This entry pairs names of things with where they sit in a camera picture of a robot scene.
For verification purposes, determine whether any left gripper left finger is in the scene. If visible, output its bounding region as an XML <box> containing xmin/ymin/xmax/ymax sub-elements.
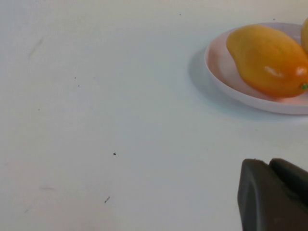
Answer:
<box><xmin>237</xmin><ymin>158</ymin><xmax>308</xmax><ymax>231</ymax></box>

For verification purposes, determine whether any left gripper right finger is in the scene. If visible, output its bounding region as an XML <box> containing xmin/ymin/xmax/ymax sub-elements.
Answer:
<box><xmin>268</xmin><ymin>158</ymin><xmax>308</xmax><ymax>205</ymax></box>

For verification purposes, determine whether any orange mango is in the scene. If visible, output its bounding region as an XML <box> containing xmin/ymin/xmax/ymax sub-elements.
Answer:
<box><xmin>226</xmin><ymin>24</ymin><xmax>308</xmax><ymax>99</ymax></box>

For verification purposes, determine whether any yellow mango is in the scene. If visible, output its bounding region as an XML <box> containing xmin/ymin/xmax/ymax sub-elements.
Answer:
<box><xmin>300</xmin><ymin>18</ymin><xmax>308</xmax><ymax>55</ymax></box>

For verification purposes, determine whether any pink round plate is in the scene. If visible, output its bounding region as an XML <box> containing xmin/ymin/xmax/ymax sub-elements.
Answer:
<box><xmin>204</xmin><ymin>22</ymin><xmax>308</xmax><ymax>115</ymax></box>

